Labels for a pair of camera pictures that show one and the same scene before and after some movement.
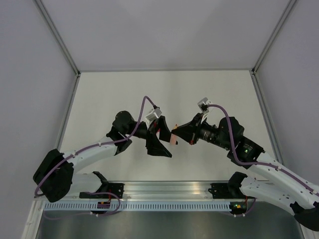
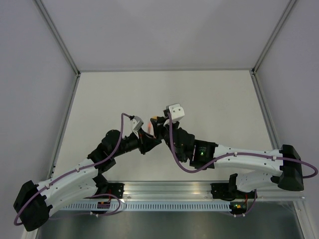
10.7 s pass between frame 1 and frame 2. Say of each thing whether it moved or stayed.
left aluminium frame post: stayed
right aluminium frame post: stayed
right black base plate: stayed
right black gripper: moved
